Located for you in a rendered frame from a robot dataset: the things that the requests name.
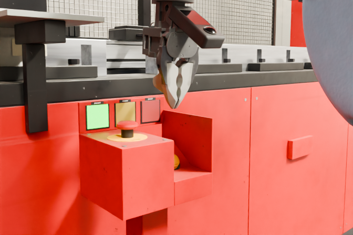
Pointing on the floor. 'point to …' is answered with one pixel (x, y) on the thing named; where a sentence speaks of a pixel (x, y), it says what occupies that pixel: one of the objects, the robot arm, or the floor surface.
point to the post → (144, 0)
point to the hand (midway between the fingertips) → (176, 103)
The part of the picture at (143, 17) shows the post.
